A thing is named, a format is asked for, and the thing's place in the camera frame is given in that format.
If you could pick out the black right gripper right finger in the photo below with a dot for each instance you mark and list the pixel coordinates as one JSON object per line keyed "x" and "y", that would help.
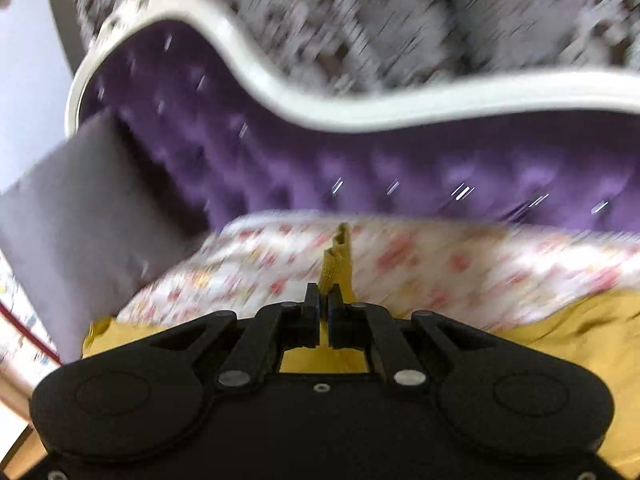
{"x": 372, "y": 329}

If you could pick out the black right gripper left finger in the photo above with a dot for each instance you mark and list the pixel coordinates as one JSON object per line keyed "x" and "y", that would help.
{"x": 273, "y": 330}

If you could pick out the mustard yellow knit garment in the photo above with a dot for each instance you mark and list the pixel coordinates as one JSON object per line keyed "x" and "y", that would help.
{"x": 599, "y": 332}

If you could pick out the floral quilted bedspread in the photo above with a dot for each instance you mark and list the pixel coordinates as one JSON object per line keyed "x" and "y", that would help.
{"x": 484, "y": 275}

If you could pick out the grey satin pillow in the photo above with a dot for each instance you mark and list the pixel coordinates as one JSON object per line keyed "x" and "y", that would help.
{"x": 90, "y": 225}

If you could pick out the purple tufted velvet headboard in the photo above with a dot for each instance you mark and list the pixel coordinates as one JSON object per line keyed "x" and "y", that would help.
{"x": 554, "y": 147}

